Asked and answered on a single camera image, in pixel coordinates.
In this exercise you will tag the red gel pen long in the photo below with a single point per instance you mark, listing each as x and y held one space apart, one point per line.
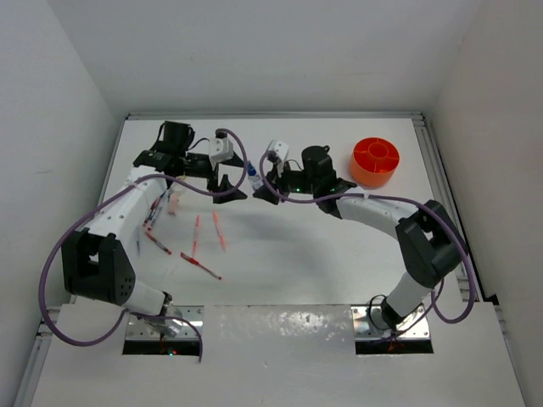
197 264

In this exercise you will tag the dark red gel pen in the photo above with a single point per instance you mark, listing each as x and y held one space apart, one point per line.
150 214

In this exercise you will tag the orange highlighter pen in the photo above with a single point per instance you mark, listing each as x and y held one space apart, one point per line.
195 236
219 232

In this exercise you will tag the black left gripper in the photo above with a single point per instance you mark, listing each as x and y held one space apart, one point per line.
211 181

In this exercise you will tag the white glue bottle blue cap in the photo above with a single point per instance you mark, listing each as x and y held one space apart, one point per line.
254 177

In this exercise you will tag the orange round compartment container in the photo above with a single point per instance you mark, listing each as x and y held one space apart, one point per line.
373 162

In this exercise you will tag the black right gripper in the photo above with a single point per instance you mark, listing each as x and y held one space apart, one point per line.
279 174

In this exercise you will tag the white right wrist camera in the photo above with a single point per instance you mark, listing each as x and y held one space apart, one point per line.
277 152

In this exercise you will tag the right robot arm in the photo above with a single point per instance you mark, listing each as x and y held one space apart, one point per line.
431 247

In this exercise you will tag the red capped gel pen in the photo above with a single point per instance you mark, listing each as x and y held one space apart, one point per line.
157 242

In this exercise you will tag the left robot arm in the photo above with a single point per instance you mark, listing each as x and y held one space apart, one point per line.
95 257

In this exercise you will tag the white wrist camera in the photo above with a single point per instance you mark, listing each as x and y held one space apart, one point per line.
277 152
220 148

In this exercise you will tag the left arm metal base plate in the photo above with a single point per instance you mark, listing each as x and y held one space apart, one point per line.
180 323

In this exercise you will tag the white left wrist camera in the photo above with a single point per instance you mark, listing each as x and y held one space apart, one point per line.
220 148

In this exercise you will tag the blue thin ballpoint pen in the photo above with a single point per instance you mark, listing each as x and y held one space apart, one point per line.
138 242

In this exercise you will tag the blue gel pen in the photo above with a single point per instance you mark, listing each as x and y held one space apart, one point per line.
157 209

